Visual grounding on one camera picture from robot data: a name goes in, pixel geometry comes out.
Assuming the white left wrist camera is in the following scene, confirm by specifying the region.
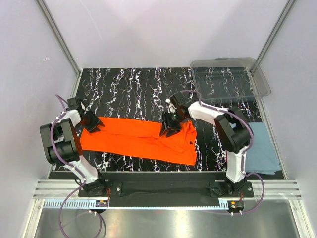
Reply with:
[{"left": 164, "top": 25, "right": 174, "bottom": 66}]
[{"left": 79, "top": 100, "right": 86, "bottom": 114}]

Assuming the aluminium frame rail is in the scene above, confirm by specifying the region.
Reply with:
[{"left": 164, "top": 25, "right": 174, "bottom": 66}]
[{"left": 33, "top": 179, "right": 301, "bottom": 200}]

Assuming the clear plastic bin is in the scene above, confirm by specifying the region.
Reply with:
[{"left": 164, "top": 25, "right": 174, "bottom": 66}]
[{"left": 190, "top": 58, "right": 271, "bottom": 104}]

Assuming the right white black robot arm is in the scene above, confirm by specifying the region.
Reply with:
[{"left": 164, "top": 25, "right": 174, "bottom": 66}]
[{"left": 159, "top": 93, "right": 254, "bottom": 197}]

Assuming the white toothed cable duct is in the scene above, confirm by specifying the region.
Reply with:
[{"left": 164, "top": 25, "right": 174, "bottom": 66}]
[{"left": 44, "top": 199, "right": 243, "bottom": 210}]

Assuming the right aluminium corner post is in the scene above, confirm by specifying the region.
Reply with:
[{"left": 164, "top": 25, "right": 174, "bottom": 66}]
[{"left": 257, "top": 0, "right": 297, "bottom": 64}]

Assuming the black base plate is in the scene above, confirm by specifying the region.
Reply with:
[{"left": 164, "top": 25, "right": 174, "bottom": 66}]
[{"left": 78, "top": 171, "right": 254, "bottom": 198}]

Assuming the orange t shirt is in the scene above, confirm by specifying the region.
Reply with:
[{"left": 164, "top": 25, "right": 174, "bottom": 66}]
[{"left": 80, "top": 117, "right": 197, "bottom": 166}]

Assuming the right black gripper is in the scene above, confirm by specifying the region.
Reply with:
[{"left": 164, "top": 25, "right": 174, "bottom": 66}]
[{"left": 159, "top": 111, "right": 187, "bottom": 137}]

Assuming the purple cable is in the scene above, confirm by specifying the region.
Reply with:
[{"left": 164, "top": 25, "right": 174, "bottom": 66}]
[
  {"left": 49, "top": 94, "right": 107, "bottom": 238},
  {"left": 170, "top": 90, "right": 265, "bottom": 214}
]

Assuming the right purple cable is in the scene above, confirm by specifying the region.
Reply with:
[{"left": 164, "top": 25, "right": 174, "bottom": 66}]
[{"left": 170, "top": 90, "right": 265, "bottom": 214}]

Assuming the left aluminium corner post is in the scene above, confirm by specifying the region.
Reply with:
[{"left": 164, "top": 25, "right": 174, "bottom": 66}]
[{"left": 35, "top": 0, "right": 81, "bottom": 76}]

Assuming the folded light blue t shirt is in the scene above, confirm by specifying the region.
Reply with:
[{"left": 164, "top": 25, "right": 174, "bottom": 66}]
[{"left": 226, "top": 122, "right": 281, "bottom": 178}]

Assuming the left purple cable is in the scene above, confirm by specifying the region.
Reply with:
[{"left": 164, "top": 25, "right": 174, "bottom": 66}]
[{"left": 49, "top": 94, "right": 107, "bottom": 238}]

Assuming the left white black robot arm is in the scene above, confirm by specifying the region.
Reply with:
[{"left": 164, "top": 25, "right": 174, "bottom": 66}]
[{"left": 40, "top": 97, "right": 109, "bottom": 196}]

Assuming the aluminium corner post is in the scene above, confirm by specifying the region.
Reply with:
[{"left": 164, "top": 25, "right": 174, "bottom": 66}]
[
  {"left": 35, "top": 0, "right": 81, "bottom": 76},
  {"left": 257, "top": 0, "right": 297, "bottom": 64}
]

